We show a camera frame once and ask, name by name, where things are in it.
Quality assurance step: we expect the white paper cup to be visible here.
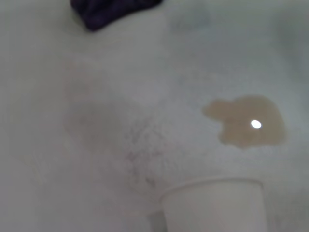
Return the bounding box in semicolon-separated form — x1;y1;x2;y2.
160;178;269;232

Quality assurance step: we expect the brown water stain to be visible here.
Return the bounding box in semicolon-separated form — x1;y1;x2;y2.
202;94;288;149

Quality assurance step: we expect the purple rag with black trim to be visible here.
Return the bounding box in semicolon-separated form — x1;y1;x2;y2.
70;0;165;32

